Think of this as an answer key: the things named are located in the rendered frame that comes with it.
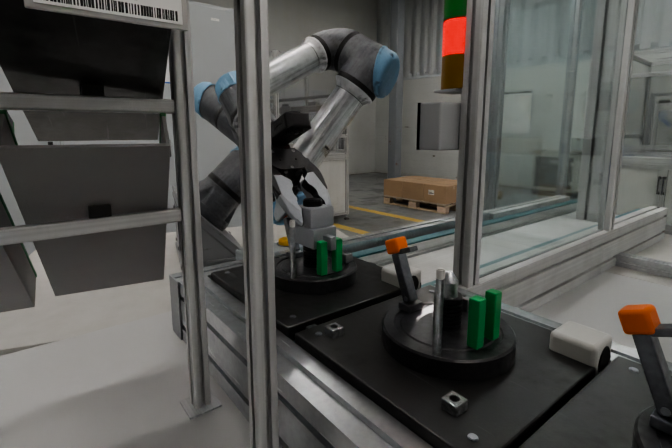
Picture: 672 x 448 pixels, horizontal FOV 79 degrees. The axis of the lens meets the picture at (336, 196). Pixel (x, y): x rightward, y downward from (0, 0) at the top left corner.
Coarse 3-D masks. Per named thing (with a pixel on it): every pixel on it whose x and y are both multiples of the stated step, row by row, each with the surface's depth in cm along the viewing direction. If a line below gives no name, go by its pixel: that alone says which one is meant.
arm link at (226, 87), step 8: (232, 72) 77; (224, 80) 76; (232, 80) 75; (216, 88) 77; (224, 88) 75; (232, 88) 74; (224, 96) 75; (232, 96) 74; (224, 104) 75; (232, 104) 73; (232, 112) 73; (232, 120) 73
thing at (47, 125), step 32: (0, 0) 28; (0, 32) 31; (32, 32) 31; (64, 32) 32; (96, 32) 33; (128, 32) 33; (160, 32) 34; (0, 64) 34; (32, 64) 35; (64, 64) 36; (96, 64) 37; (128, 64) 37; (160, 64) 38; (128, 96) 43; (160, 96) 44; (32, 128) 45; (64, 128) 46; (96, 128) 48; (128, 128) 49
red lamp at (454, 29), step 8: (448, 24) 59; (456, 24) 58; (464, 24) 58; (448, 32) 59; (456, 32) 59; (464, 32) 58; (448, 40) 60; (456, 40) 59; (464, 40) 59; (448, 48) 60; (456, 48) 59; (464, 48) 59
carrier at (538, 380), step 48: (432, 288) 60; (384, 336) 43; (432, 336) 42; (480, 336) 39; (528, 336) 46; (576, 336) 42; (384, 384) 37; (432, 384) 37; (480, 384) 37; (528, 384) 37; (576, 384) 37; (432, 432) 31; (480, 432) 31; (528, 432) 32
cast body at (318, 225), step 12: (312, 204) 61; (324, 204) 63; (312, 216) 60; (324, 216) 61; (300, 228) 62; (312, 228) 60; (324, 228) 60; (300, 240) 62; (312, 240) 60; (324, 240) 60
